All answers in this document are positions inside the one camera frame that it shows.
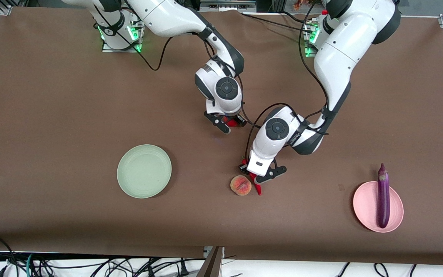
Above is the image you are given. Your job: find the red chili pepper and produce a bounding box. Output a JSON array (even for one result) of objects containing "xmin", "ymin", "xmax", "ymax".
[{"xmin": 241, "ymin": 156, "xmax": 263, "ymax": 196}]

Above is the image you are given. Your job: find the brown table cover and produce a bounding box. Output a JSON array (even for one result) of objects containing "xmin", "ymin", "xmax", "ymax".
[{"xmin": 0, "ymin": 7, "xmax": 443, "ymax": 266}]

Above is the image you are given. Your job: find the grey metal rail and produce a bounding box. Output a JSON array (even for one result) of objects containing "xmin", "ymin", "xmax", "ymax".
[{"xmin": 200, "ymin": 0, "xmax": 257, "ymax": 12}]

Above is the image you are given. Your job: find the pink round plate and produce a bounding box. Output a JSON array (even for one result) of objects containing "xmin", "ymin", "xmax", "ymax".
[{"xmin": 352, "ymin": 181, "xmax": 404, "ymax": 233}]

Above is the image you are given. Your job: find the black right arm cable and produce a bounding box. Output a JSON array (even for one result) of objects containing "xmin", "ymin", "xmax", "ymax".
[{"xmin": 93, "ymin": 0, "xmax": 260, "ymax": 129}]

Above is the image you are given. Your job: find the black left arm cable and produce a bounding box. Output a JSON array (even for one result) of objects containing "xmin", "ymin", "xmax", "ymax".
[{"xmin": 245, "ymin": 0, "xmax": 330, "ymax": 160}]

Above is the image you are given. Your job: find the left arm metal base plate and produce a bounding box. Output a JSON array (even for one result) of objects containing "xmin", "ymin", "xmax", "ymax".
[{"xmin": 303, "ymin": 21, "xmax": 322, "ymax": 59}]

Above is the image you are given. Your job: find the pale green round plate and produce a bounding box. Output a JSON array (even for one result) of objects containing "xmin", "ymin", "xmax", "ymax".
[{"xmin": 117, "ymin": 144, "xmax": 172, "ymax": 199}]

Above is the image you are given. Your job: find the thin black table cable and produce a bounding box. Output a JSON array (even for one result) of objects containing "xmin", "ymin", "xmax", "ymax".
[{"xmin": 239, "ymin": 12, "xmax": 310, "ymax": 32}]

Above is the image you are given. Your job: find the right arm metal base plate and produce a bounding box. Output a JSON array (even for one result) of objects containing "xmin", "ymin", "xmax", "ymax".
[{"xmin": 102, "ymin": 15, "xmax": 145, "ymax": 53}]

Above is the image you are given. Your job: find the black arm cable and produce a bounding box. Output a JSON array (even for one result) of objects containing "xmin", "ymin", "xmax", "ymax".
[
  {"xmin": 93, "ymin": 0, "xmax": 260, "ymax": 129},
  {"xmin": 245, "ymin": 0, "xmax": 330, "ymax": 160}
]

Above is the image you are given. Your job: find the orange peach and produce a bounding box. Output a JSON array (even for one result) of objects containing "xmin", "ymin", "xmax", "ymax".
[{"xmin": 230, "ymin": 175, "xmax": 252, "ymax": 196}]

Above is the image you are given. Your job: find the aluminium profile post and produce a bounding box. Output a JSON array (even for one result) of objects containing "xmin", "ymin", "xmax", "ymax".
[{"xmin": 197, "ymin": 246, "xmax": 225, "ymax": 277}]

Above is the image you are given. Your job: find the purple eggplant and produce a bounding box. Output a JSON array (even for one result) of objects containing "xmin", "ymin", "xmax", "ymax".
[{"xmin": 377, "ymin": 163, "xmax": 390, "ymax": 229}]

